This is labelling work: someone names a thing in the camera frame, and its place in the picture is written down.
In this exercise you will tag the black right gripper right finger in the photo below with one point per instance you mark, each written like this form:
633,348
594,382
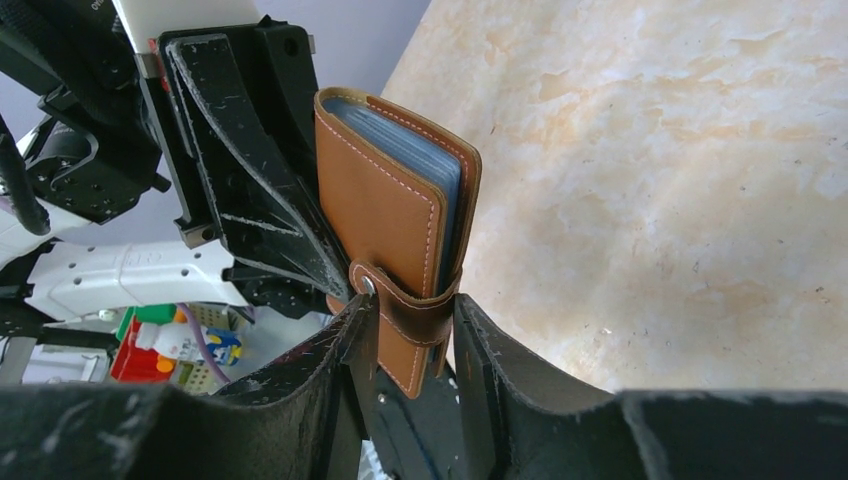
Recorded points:
524,418

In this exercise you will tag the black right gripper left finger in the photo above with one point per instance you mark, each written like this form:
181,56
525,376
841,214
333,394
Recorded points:
304,415

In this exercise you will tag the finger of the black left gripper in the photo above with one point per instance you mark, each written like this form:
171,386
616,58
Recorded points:
285,86

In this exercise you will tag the red plastic bin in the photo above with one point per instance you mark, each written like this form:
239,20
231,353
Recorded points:
134,365

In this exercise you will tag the white milk bottle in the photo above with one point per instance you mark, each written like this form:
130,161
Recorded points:
177,341

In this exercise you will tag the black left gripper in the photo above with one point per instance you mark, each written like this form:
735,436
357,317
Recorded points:
96,152

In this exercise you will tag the brown leather card holder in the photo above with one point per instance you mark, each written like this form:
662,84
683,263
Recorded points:
399,192

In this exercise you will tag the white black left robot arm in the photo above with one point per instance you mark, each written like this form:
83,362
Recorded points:
59,266

